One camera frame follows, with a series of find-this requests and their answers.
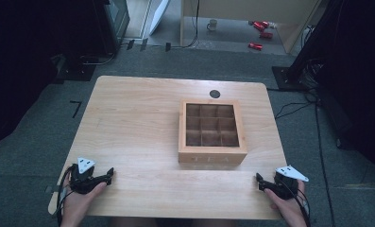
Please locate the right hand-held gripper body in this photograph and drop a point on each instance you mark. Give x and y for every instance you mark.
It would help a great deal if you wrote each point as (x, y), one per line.
(286, 186)

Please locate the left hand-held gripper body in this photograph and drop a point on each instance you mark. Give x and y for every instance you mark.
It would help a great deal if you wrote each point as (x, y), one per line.
(82, 184)

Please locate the wooden compartment box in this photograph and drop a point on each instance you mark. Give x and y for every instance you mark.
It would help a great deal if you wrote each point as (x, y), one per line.
(212, 132)

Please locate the person's left hand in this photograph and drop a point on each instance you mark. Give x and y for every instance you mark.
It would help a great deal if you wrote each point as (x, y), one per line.
(78, 205)

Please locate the person's right hand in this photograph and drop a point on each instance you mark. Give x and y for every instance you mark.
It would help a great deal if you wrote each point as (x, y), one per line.
(287, 209)

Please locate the black round table grommet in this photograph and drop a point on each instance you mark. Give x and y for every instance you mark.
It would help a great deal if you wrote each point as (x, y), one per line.
(214, 94)

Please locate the dark curtain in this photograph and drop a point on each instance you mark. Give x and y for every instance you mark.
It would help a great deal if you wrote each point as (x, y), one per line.
(18, 63)
(358, 78)

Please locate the red can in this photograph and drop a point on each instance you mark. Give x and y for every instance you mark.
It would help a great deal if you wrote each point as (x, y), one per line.
(266, 35)
(259, 25)
(255, 46)

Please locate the black tape strip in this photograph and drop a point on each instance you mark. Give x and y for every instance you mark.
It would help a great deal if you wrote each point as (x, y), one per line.
(168, 46)

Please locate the black cabinet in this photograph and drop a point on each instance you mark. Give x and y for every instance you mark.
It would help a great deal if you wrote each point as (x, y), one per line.
(115, 22)

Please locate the grey mug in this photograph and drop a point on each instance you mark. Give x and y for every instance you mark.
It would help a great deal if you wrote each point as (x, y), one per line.
(212, 25)

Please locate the white board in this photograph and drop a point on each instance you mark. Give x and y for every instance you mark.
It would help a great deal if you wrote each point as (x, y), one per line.
(159, 15)

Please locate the black stand base plate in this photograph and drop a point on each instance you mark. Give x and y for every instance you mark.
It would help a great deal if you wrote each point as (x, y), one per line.
(286, 78)
(76, 72)

